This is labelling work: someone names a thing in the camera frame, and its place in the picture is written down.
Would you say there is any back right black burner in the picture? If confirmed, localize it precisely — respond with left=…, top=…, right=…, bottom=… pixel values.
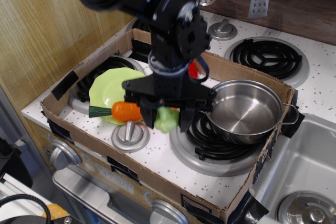
left=224, top=37, right=310, bottom=88

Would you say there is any green toy broccoli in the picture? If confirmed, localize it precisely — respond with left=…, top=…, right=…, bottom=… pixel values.
left=154, top=106, right=179, bottom=134

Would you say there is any silver pot lid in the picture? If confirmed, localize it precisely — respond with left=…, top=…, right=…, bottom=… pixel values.
left=276, top=191, right=335, bottom=223

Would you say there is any hanging silver slotted spatula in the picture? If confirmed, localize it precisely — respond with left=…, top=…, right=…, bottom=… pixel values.
left=248, top=0, right=269, bottom=19

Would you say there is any orange yellow object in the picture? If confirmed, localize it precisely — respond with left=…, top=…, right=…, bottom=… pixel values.
left=47, top=204, right=69, bottom=220

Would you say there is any black burner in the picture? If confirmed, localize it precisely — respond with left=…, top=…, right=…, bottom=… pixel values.
left=169, top=113, right=265, bottom=177
left=224, top=37, right=310, bottom=88
left=68, top=56, right=144, bottom=115
left=126, top=18, right=151, bottom=33

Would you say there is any right silver oven knob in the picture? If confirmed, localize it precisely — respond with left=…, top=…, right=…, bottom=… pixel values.
left=150, top=199, right=189, bottom=224

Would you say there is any light green plastic plate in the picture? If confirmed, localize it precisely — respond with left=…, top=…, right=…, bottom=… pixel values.
left=89, top=68, right=145, bottom=125

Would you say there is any left silver oven knob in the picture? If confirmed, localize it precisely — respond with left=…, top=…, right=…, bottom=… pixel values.
left=50, top=140, right=81, bottom=170

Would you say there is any back left black burner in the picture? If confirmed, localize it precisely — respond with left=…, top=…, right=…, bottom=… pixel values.
left=126, top=18, right=151, bottom=33

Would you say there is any front right black burner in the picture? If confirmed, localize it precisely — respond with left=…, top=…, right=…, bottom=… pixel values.
left=169, top=113, right=265, bottom=177

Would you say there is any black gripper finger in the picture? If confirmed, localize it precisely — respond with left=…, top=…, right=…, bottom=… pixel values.
left=178, top=107, right=197, bottom=132
left=140, top=102, right=158, bottom=129

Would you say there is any back silver stove knob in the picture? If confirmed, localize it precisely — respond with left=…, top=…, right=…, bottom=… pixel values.
left=208, top=19, right=238, bottom=41

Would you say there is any front left black burner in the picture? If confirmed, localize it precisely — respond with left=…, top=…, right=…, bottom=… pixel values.
left=68, top=56, right=144, bottom=115

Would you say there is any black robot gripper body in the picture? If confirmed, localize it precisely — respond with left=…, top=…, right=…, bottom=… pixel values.
left=122, top=72, right=216, bottom=112

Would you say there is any brown cardboard fence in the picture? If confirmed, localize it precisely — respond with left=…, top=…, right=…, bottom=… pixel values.
left=41, top=29, right=281, bottom=221

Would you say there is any orange toy carrot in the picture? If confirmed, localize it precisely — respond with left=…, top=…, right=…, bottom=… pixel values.
left=88, top=100, right=179, bottom=122

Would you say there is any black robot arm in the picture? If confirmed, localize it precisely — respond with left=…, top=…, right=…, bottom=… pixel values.
left=80, top=0, right=215, bottom=132

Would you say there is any silver oven door handle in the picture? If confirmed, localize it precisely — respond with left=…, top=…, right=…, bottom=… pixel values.
left=53, top=168, right=134, bottom=223

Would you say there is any silver oven knob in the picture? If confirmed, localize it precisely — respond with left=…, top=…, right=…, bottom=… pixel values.
left=50, top=140, right=81, bottom=170
left=150, top=199, right=189, bottom=224

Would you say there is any silver toy sink basin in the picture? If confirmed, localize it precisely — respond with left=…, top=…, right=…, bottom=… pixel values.
left=253, top=114, right=335, bottom=223

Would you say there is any red toy strawberry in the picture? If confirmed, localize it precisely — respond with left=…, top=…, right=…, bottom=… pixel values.
left=188, top=62, right=198, bottom=79

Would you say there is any black braided cable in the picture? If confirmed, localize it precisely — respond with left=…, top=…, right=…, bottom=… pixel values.
left=0, top=194, right=52, bottom=224

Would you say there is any stainless steel pan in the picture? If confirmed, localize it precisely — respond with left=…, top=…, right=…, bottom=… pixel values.
left=205, top=80, right=299, bottom=145

